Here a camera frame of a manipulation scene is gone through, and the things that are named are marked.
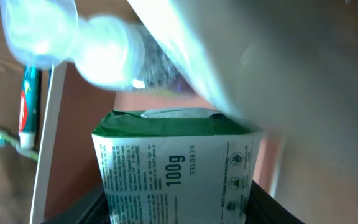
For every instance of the clear blue soap pump bottle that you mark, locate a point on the clear blue soap pump bottle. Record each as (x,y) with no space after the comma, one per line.
(107,51)

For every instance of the white lotion tube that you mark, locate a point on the white lotion tube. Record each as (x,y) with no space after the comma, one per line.
(290,65)

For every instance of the green white soap packet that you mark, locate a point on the green white soap packet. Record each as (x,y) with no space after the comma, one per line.
(191,165)

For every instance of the green red toothpaste tube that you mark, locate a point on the green red toothpaste tube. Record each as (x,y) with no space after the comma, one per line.
(29,107)

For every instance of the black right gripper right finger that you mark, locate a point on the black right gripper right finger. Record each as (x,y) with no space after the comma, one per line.
(261,208)

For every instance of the white box with pink inside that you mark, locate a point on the white box with pink inside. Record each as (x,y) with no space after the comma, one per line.
(68,167)

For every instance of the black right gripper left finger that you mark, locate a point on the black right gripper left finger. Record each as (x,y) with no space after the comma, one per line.
(92,208)

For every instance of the green white toothbrush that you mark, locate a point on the green white toothbrush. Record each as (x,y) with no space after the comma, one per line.
(9,140)

